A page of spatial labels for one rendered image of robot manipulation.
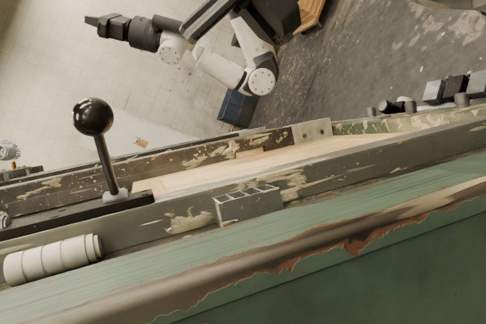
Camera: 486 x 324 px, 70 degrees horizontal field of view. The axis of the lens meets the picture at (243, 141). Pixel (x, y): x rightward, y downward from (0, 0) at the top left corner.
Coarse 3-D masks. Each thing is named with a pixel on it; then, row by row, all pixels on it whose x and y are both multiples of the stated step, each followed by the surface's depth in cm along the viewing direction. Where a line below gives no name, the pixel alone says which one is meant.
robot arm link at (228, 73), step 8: (216, 56) 98; (208, 64) 97; (216, 64) 97; (224, 64) 98; (232, 64) 99; (208, 72) 99; (216, 72) 98; (224, 72) 98; (232, 72) 98; (240, 72) 99; (248, 72) 101; (224, 80) 99; (232, 80) 99; (240, 80) 100; (232, 88) 102; (240, 88) 101; (248, 88) 98
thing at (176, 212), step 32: (448, 128) 50; (480, 128) 51; (320, 160) 44; (352, 160) 45; (384, 160) 46; (416, 160) 48; (192, 192) 39; (224, 192) 40; (288, 192) 42; (320, 192) 43; (96, 224) 36; (128, 224) 37; (160, 224) 38; (192, 224) 39; (0, 256) 33
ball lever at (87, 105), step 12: (84, 108) 32; (96, 108) 32; (108, 108) 33; (72, 120) 32; (84, 120) 31; (96, 120) 32; (108, 120) 33; (84, 132) 32; (96, 132) 32; (96, 144) 34; (108, 156) 36; (108, 168) 36; (108, 180) 37; (108, 192) 38; (120, 192) 38
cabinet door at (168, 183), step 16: (304, 144) 91; (320, 144) 86; (336, 144) 79; (352, 144) 73; (240, 160) 85; (256, 160) 80; (272, 160) 74; (288, 160) 69; (160, 176) 83; (176, 176) 79; (192, 176) 73; (208, 176) 68; (224, 176) 63; (160, 192) 58
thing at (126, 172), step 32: (288, 128) 95; (320, 128) 98; (128, 160) 87; (160, 160) 85; (192, 160) 88; (224, 160) 90; (0, 192) 75; (32, 192) 77; (64, 192) 79; (96, 192) 81
